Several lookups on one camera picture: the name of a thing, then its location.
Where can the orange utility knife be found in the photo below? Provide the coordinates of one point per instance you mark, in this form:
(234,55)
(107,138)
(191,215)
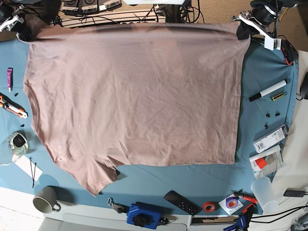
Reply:
(12,107)

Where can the black remote control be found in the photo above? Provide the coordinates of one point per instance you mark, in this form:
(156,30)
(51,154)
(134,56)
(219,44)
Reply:
(183,203)

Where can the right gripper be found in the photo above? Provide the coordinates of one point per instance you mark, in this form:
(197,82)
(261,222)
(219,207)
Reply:
(11,20)

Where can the translucent plastic cup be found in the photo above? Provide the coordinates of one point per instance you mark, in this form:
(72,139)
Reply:
(263,191)

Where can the black white marker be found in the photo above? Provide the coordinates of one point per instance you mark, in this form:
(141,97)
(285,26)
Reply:
(268,90)

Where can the red handled pliers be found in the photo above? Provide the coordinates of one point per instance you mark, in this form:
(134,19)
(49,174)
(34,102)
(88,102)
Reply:
(246,197)

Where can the white power strip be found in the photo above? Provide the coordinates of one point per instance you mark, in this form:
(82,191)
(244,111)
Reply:
(113,18)

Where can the blue table cloth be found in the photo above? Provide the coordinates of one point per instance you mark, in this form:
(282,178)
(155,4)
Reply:
(199,183)

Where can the black phone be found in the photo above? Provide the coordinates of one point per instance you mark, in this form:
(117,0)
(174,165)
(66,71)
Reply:
(290,192)

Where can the purple glue tube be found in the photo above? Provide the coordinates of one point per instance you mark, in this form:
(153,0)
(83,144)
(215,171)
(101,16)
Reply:
(9,79)

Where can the white paper card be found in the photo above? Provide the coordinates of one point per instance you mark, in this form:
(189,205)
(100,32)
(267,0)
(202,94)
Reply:
(24,164)

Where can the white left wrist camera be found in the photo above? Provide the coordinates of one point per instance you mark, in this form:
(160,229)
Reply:
(272,44)

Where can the black computer mouse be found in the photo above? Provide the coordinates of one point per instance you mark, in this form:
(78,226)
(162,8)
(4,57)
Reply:
(304,87)

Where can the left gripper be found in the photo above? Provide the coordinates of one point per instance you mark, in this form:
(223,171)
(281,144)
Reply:
(262,19)

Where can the pink T-shirt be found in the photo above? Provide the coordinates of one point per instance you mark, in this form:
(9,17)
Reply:
(135,94)

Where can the grey ceramic mug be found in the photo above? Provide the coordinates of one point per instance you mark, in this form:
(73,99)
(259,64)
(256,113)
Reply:
(45,201)

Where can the red tape roll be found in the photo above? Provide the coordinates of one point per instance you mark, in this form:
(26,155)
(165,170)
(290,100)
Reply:
(209,207)

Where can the black cable ties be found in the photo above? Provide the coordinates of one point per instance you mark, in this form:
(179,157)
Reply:
(33,171)

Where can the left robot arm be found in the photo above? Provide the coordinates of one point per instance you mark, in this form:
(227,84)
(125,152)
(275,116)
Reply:
(282,3)

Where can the black orange clamp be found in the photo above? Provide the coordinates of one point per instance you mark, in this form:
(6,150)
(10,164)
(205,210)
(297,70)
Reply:
(287,51)

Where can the clear tape roll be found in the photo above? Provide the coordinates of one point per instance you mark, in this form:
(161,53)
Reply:
(16,144)

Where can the clear plastic screw box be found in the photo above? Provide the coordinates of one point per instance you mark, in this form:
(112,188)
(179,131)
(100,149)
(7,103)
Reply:
(272,138)

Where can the white paper booklet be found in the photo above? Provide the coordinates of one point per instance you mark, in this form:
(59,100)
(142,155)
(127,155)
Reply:
(267,162)

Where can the blue bar clamp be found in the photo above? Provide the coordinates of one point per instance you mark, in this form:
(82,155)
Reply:
(242,222)

